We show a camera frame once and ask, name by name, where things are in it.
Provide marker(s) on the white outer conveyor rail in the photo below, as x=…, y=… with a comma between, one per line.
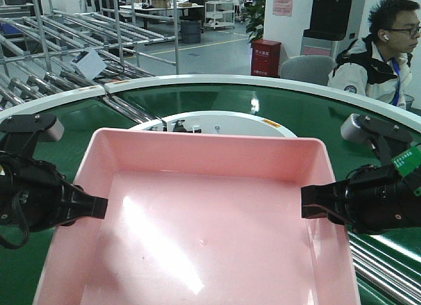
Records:
x=306, y=109

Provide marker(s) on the red fire extinguisher box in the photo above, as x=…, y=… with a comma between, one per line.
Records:
x=265, y=58

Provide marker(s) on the pink plastic bin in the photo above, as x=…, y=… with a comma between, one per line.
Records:
x=200, y=219

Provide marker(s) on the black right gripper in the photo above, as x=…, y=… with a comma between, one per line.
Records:
x=378, y=201

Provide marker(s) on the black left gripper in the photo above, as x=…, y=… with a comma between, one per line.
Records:
x=31, y=192

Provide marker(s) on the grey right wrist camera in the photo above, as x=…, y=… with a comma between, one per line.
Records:
x=45, y=126

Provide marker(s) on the steel conveyor rollers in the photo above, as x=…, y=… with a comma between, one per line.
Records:
x=387, y=267

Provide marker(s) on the metal roller rack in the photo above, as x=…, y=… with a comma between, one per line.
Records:
x=39, y=38

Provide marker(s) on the grey office chair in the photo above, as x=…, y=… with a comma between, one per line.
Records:
x=308, y=68

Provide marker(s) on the white box on rack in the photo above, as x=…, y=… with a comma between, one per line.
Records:
x=88, y=63

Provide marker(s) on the green circuit board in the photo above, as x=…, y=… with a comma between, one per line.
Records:
x=407, y=165

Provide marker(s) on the seated man with glasses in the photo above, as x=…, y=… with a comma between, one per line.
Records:
x=378, y=65

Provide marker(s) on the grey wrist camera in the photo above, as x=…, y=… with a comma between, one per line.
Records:
x=45, y=126
x=360, y=128

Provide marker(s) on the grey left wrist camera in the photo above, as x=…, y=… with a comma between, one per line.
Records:
x=360, y=128

